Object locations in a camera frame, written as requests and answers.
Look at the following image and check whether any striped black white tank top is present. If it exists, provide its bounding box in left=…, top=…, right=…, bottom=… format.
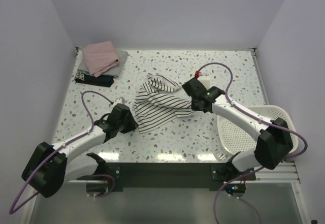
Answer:
left=134, top=73, right=193, bottom=134

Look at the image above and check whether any pink tank top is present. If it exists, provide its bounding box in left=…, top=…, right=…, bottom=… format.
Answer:
left=82, top=41, right=119, bottom=77

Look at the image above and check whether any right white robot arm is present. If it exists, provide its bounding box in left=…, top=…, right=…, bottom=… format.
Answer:
left=182, top=78, right=298, bottom=180

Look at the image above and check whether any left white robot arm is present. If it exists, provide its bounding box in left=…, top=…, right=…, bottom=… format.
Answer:
left=22, top=103, right=138, bottom=198

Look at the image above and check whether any folded dark tank top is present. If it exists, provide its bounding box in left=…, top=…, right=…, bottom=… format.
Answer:
left=74, top=72, right=114, bottom=87

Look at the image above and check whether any folded grey tank top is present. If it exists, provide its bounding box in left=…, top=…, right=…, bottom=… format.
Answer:
left=77, top=50, right=128, bottom=78

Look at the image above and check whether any white perforated laundry basket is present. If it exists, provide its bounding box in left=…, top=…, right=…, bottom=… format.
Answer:
left=217, top=105, right=296, bottom=155

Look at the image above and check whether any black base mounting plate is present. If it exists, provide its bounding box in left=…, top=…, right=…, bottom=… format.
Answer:
left=75, top=162, right=255, bottom=193

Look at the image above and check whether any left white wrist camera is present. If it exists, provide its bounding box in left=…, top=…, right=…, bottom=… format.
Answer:
left=113, top=97, right=126, bottom=105

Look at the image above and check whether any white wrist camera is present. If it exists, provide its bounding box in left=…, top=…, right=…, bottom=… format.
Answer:
left=194, top=71, right=210, bottom=89
left=113, top=97, right=126, bottom=105

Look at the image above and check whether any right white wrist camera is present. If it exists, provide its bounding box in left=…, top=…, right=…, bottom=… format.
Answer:
left=194, top=71, right=210, bottom=89

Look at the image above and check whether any aluminium frame rail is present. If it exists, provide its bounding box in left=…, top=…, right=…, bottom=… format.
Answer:
left=32, top=161, right=301, bottom=184

